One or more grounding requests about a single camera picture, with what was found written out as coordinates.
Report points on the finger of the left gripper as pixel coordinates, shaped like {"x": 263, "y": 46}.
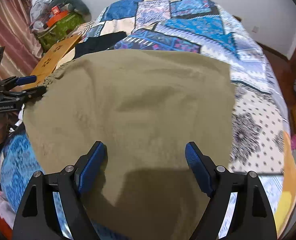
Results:
{"x": 34, "y": 93}
{"x": 23, "y": 80}

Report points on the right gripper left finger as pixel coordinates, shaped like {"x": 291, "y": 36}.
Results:
{"x": 36, "y": 216}

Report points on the khaki pants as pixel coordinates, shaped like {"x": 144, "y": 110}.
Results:
{"x": 145, "y": 106}

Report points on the cardboard box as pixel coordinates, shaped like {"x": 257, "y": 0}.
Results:
{"x": 51, "y": 58}

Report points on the striped pink curtain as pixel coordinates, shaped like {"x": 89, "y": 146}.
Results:
{"x": 22, "y": 50}

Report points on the green bag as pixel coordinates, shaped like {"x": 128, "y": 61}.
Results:
{"x": 59, "y": 30}

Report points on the blue patchwork bedspread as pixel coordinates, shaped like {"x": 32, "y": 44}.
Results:
{"x": 260, "y": 140}

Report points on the black folded pants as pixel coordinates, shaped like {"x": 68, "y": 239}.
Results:
{"x": 96, "y": 44}

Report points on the orange box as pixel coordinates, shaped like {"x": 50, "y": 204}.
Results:
{"x": 58, "y": 14}

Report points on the grey plush toy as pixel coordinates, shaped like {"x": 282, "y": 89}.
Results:
{"x": 76, "y": 5}

